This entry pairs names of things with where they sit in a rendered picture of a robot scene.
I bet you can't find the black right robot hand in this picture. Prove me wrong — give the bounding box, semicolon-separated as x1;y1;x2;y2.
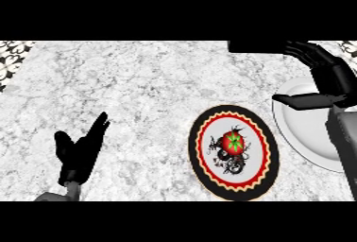
269;41;357;112

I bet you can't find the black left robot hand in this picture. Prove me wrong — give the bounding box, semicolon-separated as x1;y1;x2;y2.
52;111;111;187

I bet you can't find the white plate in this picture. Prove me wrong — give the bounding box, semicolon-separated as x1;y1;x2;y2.
269;76;357;174

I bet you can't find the red tomato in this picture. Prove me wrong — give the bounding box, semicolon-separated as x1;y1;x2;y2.
219;130;246;153

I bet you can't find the black red patterned plate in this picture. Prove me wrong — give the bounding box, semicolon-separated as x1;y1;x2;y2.
187;104;280;202

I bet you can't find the black appliance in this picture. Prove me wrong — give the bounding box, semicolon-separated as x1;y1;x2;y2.
225;41;297;55

